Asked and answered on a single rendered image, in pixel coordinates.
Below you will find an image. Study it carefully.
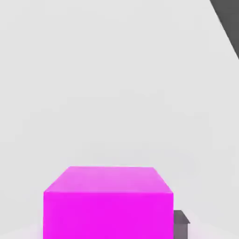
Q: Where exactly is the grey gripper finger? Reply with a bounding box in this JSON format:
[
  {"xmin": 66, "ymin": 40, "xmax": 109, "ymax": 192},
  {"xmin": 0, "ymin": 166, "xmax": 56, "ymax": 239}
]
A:
[{"xmin": 173, "ymin": 210, "xmax": 201, "ymax": 239}]

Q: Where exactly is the small magenta cube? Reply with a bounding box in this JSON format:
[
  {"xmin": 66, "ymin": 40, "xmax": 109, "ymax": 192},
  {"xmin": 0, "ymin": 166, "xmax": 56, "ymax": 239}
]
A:
[{"xmin": 43, "ymin": 166, "xmax": 174, "ymax": 239}]

